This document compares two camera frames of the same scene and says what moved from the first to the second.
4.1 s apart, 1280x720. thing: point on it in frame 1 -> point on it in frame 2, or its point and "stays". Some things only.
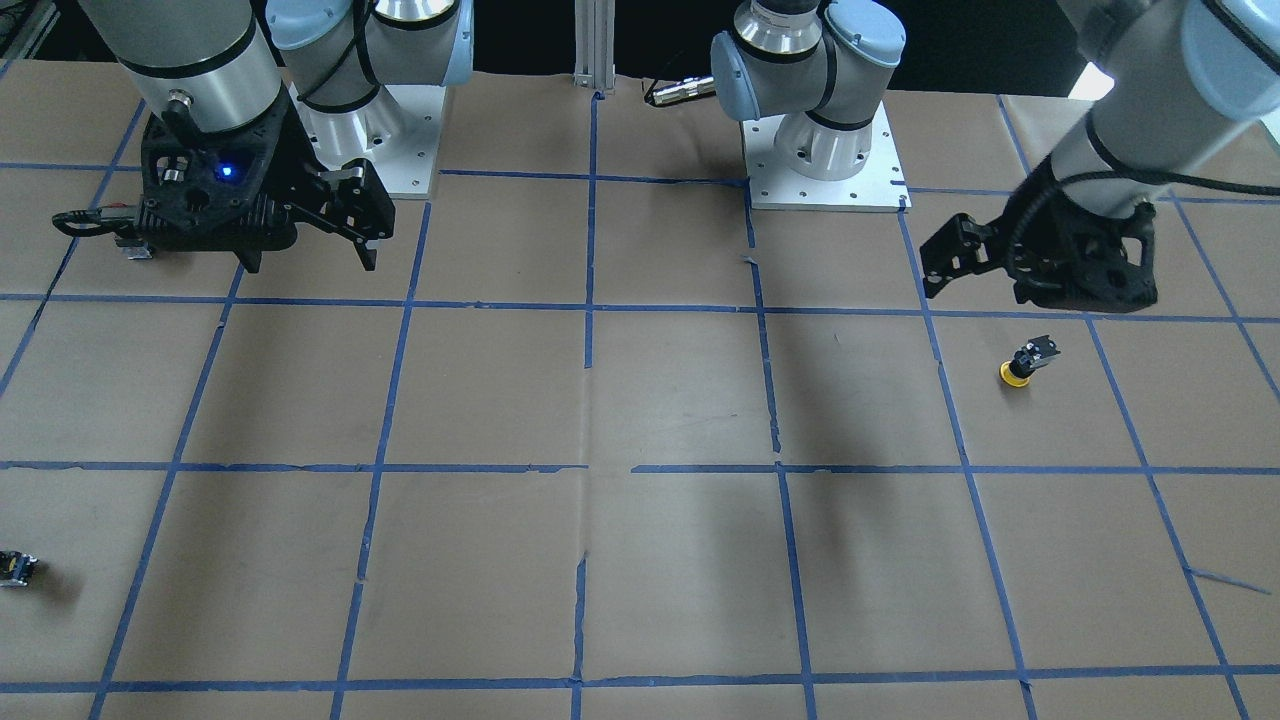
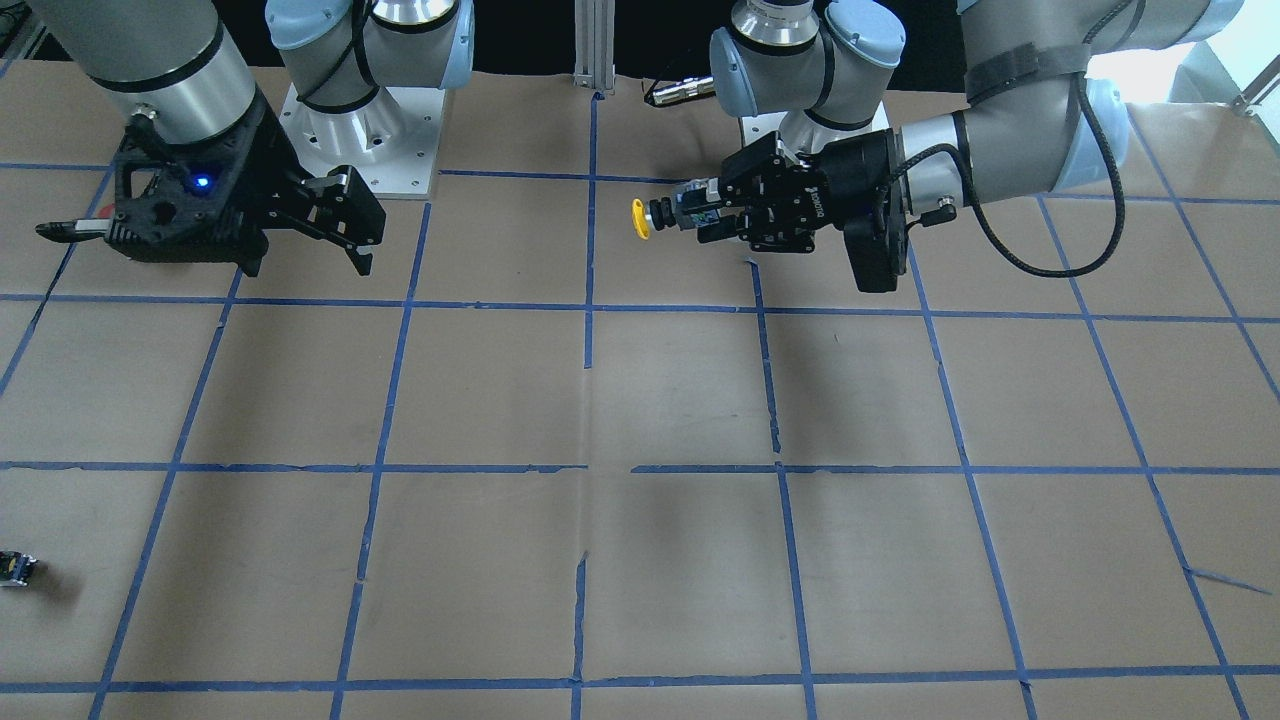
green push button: x=16 y=568 stays
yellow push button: x=1036 y=353 -> x=640 y=219
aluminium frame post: x=594 y=30 stays
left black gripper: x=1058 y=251 -> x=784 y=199
